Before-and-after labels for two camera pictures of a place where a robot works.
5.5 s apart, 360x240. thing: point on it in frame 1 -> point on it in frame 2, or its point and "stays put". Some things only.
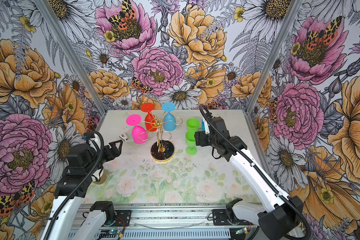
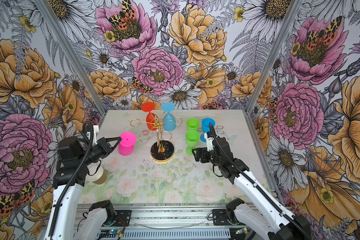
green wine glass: (191, 150) stays put
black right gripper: (200, 136) -> (203, 150)
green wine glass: (192, 124) stays put
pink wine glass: (139, 135) -> (126, 146)
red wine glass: (150, 123) stays put
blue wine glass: (169, 123) stays put
